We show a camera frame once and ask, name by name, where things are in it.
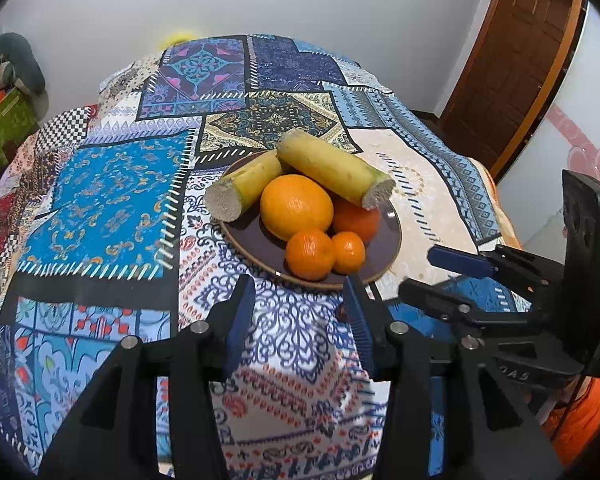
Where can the long sugarcane piece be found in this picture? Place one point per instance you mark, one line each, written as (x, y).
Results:
(330, 167)

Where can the short sugarcane piece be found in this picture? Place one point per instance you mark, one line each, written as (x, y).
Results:
(242, 187)

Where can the large yellowish orange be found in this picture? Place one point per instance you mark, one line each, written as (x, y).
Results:
(296, 206)

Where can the yellow fluffy item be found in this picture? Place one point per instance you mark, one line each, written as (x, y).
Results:
(177, 39)

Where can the small tangerine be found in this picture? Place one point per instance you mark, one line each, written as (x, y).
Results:
(310, 254)
(348, 252)

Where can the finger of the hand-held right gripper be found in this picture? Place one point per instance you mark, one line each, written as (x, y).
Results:
(460, 260)
(437, 300)

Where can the large orange with sticker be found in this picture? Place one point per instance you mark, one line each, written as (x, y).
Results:
(357, 221)

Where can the grey plush pillow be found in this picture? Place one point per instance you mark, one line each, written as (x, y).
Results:
(17, 60)

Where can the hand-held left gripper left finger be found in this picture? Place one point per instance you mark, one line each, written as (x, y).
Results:
(240, 325)

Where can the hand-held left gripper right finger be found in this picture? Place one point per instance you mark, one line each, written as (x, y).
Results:
(357, 325)

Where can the dark brown round plate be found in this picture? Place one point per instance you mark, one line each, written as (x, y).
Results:
(260, 250)

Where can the brown wooden door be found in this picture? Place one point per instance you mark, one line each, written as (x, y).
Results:
(510, 50)

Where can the white heart-print sliding door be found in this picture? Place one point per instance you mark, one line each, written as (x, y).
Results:
(570, 125)

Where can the patchwork printed blanket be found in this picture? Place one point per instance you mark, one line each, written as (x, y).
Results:
(130, 210)

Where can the green patterned bag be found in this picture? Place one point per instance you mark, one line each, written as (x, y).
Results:
(5, 125)

